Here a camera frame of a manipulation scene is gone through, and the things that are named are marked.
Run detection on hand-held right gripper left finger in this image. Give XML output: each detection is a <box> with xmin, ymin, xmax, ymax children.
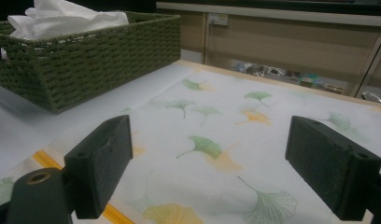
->
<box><xmin>63</xmin><ymin>114</ymin><xmax>134</xmax><ymax>220</ymax></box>

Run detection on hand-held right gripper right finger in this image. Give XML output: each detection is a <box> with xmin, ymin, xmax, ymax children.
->
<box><xmin>285</xmin><ymin>115</ymin><xmax>381</xmax><ymax>222</ymax></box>

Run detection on green woven basket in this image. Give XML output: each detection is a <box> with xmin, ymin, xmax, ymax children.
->
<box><xmin>0</xmin><ymin>10</ymin><xmax>182</xmax><ymax>115</ymax></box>

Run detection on leaf-print storage bag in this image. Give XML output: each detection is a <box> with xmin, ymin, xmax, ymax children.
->
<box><xmin>0</xmin><ymin>66</ymin><xmax>381</xmax><ymax>224</ymax></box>

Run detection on white cloth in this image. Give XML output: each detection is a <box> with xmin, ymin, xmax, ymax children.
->
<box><xmin>7</xmin><ymin>0</ymin><xmax>131</xmax><ymax>41</ymax></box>

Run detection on white and blue cable bundle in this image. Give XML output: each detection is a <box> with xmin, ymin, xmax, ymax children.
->
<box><xmin>233</xmin><ymin>62</ymin><xmax>287</xmax><ymax>78</ymax></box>

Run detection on white wall socket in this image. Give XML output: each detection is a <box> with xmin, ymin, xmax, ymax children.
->
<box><xmin>207</xmin><ymin>12</ymin><xmax>229</xmax><ymax>26</ymax></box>

